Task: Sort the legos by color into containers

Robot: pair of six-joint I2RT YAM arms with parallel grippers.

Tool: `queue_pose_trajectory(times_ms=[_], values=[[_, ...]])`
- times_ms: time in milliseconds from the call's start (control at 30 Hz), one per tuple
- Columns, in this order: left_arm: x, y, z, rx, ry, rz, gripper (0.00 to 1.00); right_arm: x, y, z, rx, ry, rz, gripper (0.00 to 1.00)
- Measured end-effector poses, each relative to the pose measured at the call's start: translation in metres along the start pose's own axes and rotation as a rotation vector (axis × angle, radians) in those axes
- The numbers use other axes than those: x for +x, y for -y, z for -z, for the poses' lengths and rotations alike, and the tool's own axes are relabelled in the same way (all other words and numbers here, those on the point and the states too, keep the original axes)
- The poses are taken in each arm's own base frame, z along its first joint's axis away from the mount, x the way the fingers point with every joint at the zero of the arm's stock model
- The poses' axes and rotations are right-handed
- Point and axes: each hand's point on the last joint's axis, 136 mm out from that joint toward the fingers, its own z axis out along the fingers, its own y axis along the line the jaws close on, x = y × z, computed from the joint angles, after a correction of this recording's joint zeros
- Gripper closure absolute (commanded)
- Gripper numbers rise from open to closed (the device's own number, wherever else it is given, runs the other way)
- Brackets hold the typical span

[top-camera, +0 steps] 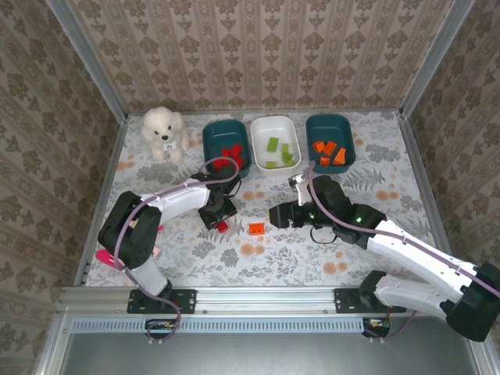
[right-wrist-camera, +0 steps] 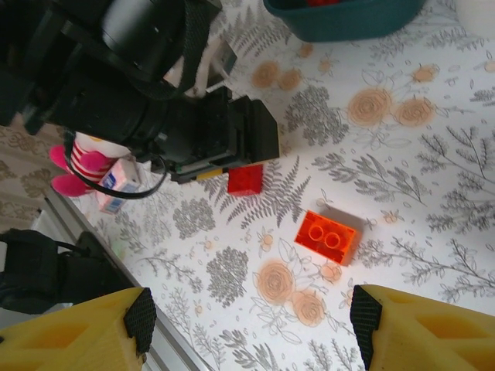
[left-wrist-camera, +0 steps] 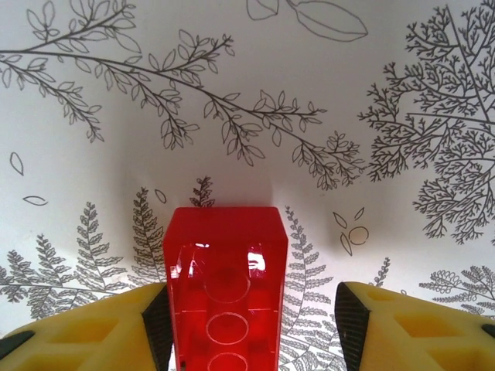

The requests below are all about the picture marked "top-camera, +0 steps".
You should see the floral table cover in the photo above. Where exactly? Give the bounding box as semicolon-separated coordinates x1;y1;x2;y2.
84;111;437;288

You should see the teal bin with red bricks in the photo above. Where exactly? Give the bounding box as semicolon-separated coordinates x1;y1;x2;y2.
202;119;252;180

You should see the teal bin with orange bricks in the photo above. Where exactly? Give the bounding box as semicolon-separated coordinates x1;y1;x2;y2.
305;113;356;174

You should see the white plastic bin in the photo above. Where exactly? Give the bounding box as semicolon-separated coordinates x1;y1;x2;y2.
250;115;302;177

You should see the white plush bear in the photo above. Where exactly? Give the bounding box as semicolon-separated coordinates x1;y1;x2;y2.
140;105;191;164

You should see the pink striped plush doll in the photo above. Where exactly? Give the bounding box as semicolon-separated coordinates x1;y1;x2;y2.
95;222;163;271

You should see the black looped gripper cable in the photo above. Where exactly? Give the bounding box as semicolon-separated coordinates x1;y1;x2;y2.
309;226;338;246

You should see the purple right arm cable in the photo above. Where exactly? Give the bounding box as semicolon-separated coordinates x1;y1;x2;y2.
307;159;500;344

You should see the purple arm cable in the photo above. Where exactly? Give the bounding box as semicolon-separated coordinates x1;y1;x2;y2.
115;157;241;345
307;159;500;344

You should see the aluminium front rail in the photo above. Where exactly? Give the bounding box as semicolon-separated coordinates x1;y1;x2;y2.
58;286;445;316

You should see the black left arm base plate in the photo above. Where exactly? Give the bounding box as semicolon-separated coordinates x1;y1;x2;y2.
127;288;197;316

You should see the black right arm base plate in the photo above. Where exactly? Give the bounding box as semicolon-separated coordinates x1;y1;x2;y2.
334;288;407;315

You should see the aluminium side rail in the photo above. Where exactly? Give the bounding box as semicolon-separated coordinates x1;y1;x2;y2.
73;116;129;288
395;112;450;243

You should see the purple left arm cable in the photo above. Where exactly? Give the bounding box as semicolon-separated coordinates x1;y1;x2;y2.
115;157;241;345

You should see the aluminium back rail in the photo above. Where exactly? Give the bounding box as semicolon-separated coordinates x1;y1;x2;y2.
125;107;403;116

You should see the grey slotted cable duct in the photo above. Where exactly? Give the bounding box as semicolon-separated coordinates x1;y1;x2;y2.
71;316;368;334

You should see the aluminium corner post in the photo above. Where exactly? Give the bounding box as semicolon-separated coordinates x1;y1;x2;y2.
398;0;477;118
45;0;129;123

